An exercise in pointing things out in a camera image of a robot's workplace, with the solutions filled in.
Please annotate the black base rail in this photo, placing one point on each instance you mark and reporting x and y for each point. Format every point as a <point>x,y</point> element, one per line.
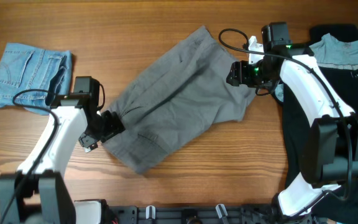
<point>245,214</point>

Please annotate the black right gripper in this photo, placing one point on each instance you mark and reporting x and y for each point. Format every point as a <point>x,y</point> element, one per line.
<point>241,73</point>

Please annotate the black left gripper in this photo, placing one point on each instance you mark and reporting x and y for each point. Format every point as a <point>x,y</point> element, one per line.
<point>115,126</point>

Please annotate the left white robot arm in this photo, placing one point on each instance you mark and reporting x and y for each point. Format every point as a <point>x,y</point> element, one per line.
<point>36,192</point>

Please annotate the grey shorts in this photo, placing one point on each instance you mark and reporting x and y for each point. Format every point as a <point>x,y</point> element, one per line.
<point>174,100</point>

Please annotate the folded blue denim jeans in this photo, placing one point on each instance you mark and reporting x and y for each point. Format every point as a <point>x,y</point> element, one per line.
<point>45,72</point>

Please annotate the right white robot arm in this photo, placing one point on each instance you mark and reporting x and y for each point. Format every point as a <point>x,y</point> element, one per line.
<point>330,158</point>

